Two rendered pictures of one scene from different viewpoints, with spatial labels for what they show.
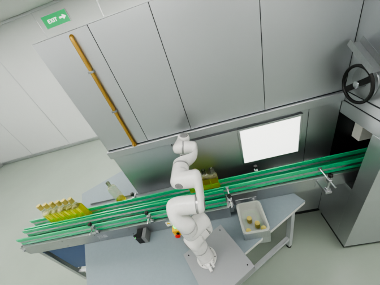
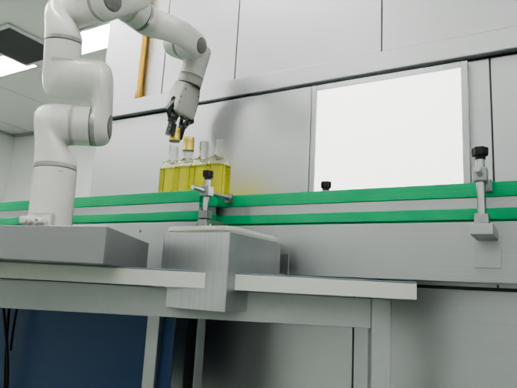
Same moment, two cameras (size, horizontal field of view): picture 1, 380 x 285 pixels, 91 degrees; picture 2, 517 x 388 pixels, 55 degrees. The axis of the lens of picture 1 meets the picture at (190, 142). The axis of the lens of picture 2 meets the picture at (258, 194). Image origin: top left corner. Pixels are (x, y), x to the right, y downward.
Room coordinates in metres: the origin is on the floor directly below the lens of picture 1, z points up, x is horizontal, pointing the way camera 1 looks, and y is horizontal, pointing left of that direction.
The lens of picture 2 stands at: (-0.35, -0.68, 0.72)
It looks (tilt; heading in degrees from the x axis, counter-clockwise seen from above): 11 degrees up; 20
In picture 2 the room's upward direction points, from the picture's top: 3 degrees clockwise
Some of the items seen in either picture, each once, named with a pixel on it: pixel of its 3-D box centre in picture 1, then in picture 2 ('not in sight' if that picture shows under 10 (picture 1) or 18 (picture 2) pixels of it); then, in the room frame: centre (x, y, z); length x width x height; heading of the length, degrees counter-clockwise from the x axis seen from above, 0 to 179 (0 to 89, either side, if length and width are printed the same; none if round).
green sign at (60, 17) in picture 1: (55, 18); not in sight; (4.35, 1.49, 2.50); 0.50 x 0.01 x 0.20; 80
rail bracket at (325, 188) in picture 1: (325, 182); (482, 207); (0.68, -0.76, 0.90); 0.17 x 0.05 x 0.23; 170
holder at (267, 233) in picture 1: (250, 216); (230, 256); (0.70, -0.23, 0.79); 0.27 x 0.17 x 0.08; 170
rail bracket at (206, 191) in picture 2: (229, 197); (211, 195); (0.79, -0.13, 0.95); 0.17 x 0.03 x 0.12; 170
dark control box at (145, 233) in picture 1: (143, 235); not in sight; (0.85, 0.58, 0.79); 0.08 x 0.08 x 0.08; 80
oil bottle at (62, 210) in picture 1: (68, 211); not in sight; (1.14, 1.15, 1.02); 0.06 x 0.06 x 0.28; 80
